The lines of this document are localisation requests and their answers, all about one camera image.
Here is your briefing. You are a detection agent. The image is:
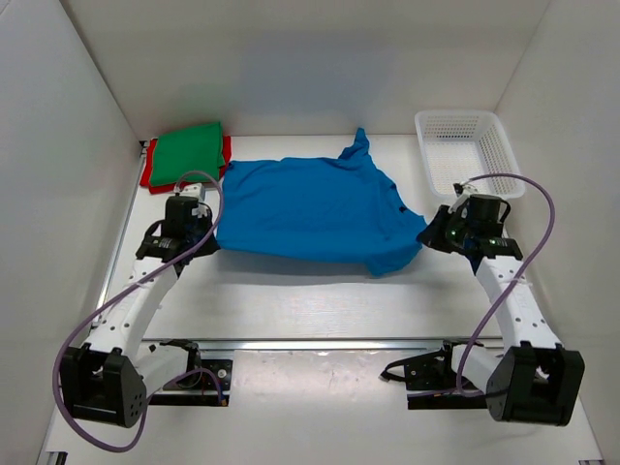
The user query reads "blue t shirt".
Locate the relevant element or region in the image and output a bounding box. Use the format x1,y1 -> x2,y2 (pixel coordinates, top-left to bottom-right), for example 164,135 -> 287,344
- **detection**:
216,128 -> 426,276

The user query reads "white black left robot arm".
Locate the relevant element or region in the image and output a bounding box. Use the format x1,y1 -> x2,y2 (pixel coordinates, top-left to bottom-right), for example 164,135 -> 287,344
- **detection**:
59,184 -> 219,427

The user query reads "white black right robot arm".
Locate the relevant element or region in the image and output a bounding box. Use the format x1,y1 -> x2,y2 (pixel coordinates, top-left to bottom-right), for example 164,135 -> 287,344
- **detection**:
418,192 -> 585,426

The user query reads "folded green t shirt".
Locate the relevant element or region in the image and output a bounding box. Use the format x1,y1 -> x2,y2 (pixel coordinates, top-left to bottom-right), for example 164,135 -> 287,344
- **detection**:
151,121 -> 225,186

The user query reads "white perforated plastic basket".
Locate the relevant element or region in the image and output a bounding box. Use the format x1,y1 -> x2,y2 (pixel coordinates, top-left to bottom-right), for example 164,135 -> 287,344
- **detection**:
415,109 -> 525,200

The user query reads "folded red t shirt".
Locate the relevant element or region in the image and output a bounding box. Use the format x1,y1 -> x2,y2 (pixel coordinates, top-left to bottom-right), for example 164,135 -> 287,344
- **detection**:
139,135 -> 232,195

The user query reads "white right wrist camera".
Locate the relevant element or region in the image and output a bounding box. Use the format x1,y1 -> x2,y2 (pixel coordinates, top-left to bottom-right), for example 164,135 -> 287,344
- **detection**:
449,182 -> 479,212

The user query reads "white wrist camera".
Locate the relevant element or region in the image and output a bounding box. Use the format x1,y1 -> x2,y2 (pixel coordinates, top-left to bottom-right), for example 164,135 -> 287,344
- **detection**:
449,182 -> 479,212
180,183 -> 206,202

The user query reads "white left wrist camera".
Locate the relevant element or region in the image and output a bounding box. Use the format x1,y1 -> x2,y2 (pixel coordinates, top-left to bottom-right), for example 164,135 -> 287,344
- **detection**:
180,183 -> 206,202

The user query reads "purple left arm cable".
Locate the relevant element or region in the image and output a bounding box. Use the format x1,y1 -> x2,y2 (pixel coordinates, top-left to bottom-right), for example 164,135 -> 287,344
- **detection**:
51,170 -> 230,453

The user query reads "aluminium table rail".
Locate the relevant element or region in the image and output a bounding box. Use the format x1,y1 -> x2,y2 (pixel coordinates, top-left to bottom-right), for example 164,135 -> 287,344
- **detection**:
197,338 -> 442,352

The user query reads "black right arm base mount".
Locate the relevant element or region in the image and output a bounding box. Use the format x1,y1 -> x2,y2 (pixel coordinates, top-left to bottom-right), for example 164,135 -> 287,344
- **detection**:
380,339 -> 487,411

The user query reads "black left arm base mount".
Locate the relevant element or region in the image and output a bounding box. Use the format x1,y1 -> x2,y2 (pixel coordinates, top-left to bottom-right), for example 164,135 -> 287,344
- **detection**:
149,339 -> 233,407

